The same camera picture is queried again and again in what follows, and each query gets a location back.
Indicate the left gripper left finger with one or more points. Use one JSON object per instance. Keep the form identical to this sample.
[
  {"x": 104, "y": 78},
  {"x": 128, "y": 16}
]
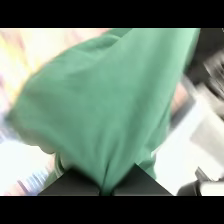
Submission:
[{"x": 71, "y": 186}]

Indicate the green T-shirt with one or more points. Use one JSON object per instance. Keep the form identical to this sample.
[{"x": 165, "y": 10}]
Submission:
[{"x": 103, "y": 100}]

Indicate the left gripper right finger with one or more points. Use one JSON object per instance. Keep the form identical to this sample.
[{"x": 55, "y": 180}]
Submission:
[{"x": 140, "y": 185}]

